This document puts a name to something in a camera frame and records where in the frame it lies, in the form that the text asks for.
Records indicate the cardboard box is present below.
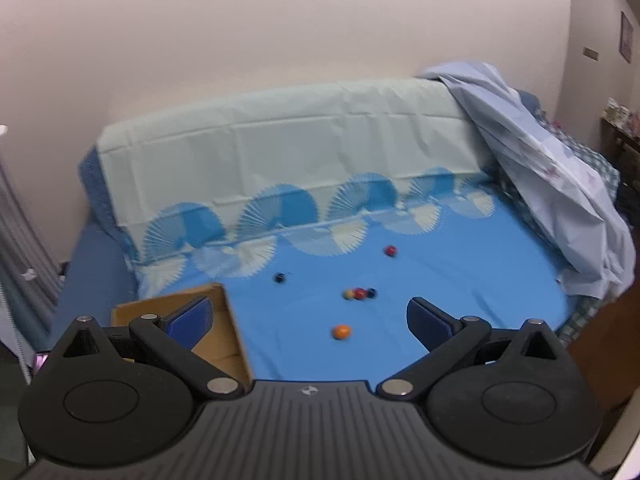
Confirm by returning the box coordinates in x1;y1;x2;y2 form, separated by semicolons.
110;282;253;393

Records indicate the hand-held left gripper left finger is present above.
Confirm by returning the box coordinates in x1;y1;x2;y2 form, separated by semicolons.
37;296;246;401

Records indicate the grey curtain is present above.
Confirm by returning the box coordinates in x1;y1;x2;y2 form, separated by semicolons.
0;160;66;356

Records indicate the light blue crumpled cloth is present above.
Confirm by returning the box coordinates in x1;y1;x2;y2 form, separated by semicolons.
415;61;637;301

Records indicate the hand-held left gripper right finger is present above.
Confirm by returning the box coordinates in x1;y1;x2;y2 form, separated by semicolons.
375;297;576;401

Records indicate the wooden shelf with items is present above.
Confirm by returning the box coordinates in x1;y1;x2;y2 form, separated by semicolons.
600;97;640;201

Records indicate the braided white hose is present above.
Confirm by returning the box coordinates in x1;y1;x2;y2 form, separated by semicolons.
0;280;31;386

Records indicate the blue checked blanket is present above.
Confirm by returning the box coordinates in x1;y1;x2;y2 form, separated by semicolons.
515;90;623;346

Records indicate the blue fabric sofa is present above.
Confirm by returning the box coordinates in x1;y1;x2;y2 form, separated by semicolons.
50;145;146;341

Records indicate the blue fan-print bed sheet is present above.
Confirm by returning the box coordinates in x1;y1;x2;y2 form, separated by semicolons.
95;77;576;383

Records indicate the framed wall picture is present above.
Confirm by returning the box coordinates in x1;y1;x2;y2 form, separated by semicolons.
619;11;635;64

